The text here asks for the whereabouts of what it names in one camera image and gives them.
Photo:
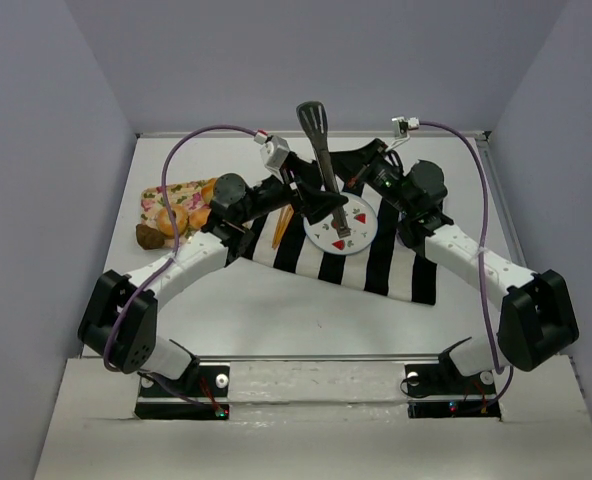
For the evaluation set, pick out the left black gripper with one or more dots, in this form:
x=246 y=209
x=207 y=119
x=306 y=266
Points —
x=300 y=189

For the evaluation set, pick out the black white striped cloth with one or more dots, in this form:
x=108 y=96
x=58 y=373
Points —
x=386 y=267

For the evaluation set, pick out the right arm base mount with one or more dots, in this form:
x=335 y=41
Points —
x=431 y=395

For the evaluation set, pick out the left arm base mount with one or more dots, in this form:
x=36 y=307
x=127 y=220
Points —
x=206 y=399

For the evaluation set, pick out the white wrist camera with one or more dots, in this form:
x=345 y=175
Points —
x=403 y=126
x=274 y=151

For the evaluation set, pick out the floral rectangular tray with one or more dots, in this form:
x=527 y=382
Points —
x=189 y=203

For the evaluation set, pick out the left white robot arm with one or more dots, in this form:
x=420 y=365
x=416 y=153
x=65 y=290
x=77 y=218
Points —
x=120 y=320

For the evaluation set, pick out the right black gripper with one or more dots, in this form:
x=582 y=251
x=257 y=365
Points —
x=364 y=163

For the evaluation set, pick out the sugared ring donut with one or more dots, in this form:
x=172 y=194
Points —
x=168 y=223

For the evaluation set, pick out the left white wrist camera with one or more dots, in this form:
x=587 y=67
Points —
x=274 y=151

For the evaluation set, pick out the brown chocolate pastry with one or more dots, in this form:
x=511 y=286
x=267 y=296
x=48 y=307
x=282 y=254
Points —
x=149 y=238

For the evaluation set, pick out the metal table rail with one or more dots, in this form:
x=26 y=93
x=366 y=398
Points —
x=292 y=134

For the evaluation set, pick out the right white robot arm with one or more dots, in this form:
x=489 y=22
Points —
x=537 y=319

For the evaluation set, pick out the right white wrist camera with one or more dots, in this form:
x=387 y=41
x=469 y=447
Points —
x=403 y=126

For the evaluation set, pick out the metal serving tongs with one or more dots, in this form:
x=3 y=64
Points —
x=314 y=123

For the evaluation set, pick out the watermelon pattern plate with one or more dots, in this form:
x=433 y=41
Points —
x=362 y=221

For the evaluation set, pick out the round bread roll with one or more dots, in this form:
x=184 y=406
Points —
x=198 y=218

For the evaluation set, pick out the twisted golden bread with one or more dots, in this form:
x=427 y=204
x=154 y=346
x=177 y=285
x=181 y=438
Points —
x=207 y=191

